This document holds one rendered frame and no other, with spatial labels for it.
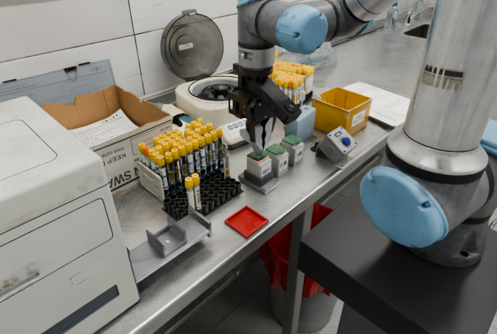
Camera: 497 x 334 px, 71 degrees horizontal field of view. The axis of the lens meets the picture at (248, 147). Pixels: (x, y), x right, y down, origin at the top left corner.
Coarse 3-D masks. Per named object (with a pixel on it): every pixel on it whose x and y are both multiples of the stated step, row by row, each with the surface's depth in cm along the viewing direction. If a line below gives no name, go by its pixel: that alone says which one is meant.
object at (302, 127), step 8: (304, 112) 99; (312, 112) 100; (296, 120) 95; (304, 120) 98; (312, 120) 102; (288, 128) 98; (296, 128) 96; (304, 128) 99; (312, 128) 104; (296, 136) 97; (304, 136) 101; (312, 136) 105; (280, 144) 102; (304, 144) 101
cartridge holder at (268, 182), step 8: (240, 176) 88; (248, 176) 86; (256, 176) 84; (264, 176) 84; (272, 176) 87; (248, 184) 87; (256, 184) 85; (264, 184) 85; (272, 184) 85; (264, 192) 84
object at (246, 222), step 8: (248, 208) 79; (232, 216) 76; (240, 216) 77; (248, 216) 77; (256, 216) 77; (232, 224) 74; (240, 224) 75; (248, 224) 75; (256, 224) 75; (264, 224) 75; (240, 232) 72; (248, 232) 73
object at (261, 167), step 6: (246, 162) 85; (252, 162) 83; (258, 162) 82; (264, 162) 83; (270, 162) 84; (246, 168) 86; (252, 168) 84; (258, 168) 83; (264, 168) 83; (270, 168) 85; (258, 174) 84; (264, 174) 84
